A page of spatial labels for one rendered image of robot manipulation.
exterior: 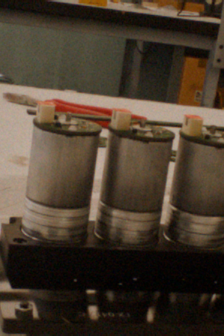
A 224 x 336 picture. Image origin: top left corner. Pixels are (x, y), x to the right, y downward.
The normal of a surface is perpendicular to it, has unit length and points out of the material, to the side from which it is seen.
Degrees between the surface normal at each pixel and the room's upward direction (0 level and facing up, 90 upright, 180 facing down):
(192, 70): 91
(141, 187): 90
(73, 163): 90
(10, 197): 0
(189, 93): 90
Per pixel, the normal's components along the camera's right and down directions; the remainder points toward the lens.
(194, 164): -0.54, 0.14
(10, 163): 0.14, -0.96
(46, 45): 0.11, 0.27
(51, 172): -0.22, 0.22
